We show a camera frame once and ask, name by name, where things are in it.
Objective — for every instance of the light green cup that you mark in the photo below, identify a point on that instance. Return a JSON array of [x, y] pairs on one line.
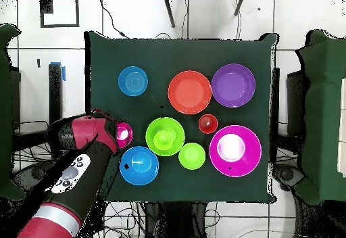
[[163, 140]]

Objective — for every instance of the small crimson bowl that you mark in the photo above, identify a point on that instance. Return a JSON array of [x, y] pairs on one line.
[[125, 135]]

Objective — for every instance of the small blue bowl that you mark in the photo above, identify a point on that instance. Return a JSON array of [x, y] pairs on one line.
[[133, 81]]

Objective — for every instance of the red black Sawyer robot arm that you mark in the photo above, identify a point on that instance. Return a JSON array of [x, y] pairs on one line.
[[54, 221]]

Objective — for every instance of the white box stack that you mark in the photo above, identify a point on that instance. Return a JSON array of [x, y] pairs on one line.
[[342, 127]]

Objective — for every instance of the medium green bowl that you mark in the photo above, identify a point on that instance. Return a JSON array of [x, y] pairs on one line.
[[173, 125]]

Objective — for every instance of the wide orange bowl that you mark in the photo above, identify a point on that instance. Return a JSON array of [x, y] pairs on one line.
[[189, 92]]

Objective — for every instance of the orange cup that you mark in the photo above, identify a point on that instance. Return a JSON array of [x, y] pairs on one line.
[[208, 124]]

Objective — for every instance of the small green bowl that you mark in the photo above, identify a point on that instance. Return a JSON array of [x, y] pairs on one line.
[[192, 156]]

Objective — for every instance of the large blue bowl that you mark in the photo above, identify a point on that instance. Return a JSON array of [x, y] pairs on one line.
[[139, 167]]

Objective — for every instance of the wide purple bowl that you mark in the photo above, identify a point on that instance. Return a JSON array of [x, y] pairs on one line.
[[233, 85]]

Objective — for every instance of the large pink bowl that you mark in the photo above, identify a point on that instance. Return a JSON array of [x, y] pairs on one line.
[[243, 165]]

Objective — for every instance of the dark green tablecloth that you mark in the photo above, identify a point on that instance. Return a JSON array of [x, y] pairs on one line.
[[229, 48]]

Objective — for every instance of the green cloth side table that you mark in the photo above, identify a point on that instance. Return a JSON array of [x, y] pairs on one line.
[[5, 113], [324, 113]]

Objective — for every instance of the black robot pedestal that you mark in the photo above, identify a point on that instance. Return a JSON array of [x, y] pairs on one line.
[[173, 221]]

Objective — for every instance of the black camera tripod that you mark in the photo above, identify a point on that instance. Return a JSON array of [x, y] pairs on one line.
[[169, 10]]

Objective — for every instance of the black post with blue tape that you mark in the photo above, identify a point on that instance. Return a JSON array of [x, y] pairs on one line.
[[55, 100]]

